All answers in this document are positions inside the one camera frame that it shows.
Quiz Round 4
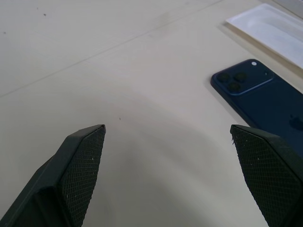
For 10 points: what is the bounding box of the dark blue smartphone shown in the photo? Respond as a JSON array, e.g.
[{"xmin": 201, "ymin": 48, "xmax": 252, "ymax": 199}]
[{"xmin": 210, "ymin": 59, "xmax": 303, "ymax": 160}]

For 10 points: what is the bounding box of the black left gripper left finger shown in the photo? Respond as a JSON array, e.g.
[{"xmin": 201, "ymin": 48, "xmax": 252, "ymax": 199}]
[{"xmin": 0, "ymin": 124, "xmax": 107, "ymax": 227}]

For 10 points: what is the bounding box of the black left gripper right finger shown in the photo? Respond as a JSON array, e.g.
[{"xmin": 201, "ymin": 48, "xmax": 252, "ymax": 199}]
[{"xmin": 230, "ymin": 124, "xmax": 303, "ymax": 227}]

